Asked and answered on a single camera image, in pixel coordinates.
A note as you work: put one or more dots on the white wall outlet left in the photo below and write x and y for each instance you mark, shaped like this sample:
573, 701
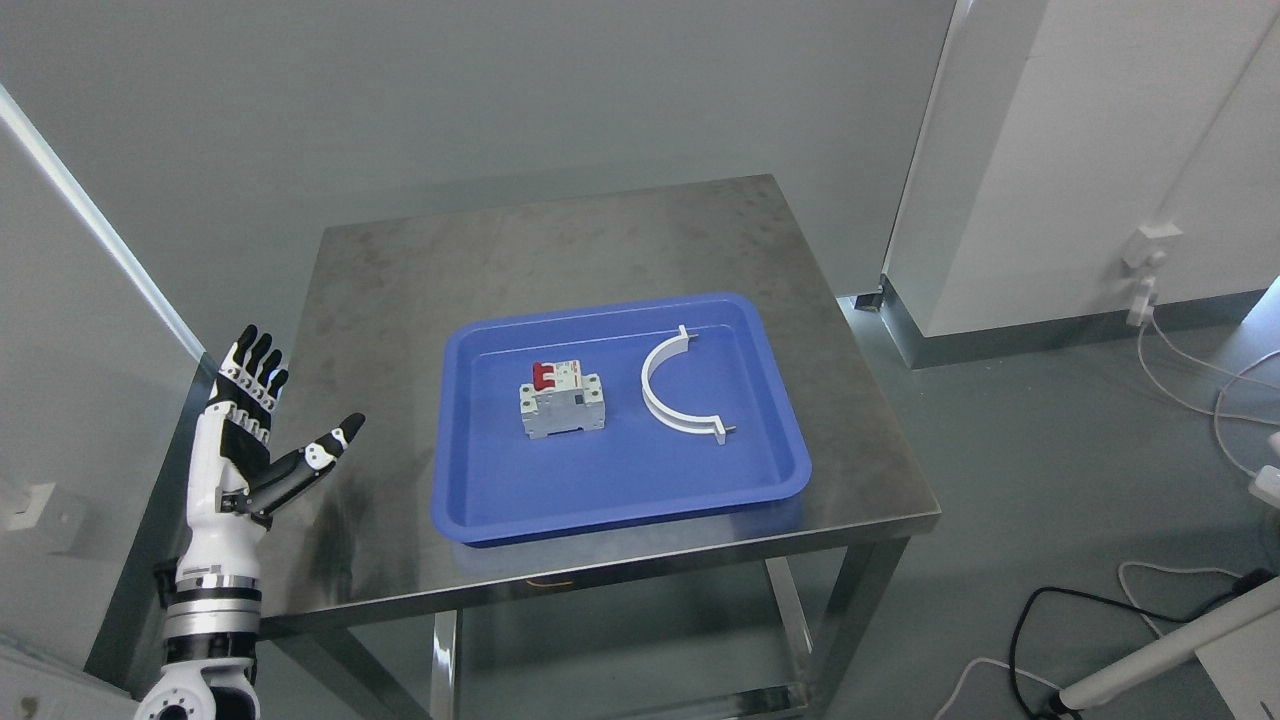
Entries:
46, 518

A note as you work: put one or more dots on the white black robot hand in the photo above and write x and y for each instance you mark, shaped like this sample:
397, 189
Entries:
234, 485

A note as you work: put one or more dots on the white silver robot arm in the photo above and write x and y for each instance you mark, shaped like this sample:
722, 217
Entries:
210, 631

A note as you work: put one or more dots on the stainless steel table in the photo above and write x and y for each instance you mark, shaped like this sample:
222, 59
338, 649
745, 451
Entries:
365, 593

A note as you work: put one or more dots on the white wall socket plug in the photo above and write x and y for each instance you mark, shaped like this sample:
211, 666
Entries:
1143, 256

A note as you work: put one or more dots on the white pole stand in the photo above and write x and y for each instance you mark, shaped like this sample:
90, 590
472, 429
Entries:
1167, 652

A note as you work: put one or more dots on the white red circuit breaker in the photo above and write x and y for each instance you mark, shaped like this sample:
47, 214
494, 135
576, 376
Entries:
560, 399

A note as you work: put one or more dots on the white curved pipe clamp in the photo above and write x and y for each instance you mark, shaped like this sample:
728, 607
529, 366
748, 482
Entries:
671, 412

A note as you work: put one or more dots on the blue plastic tray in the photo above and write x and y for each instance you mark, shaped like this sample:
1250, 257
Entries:
492, 484

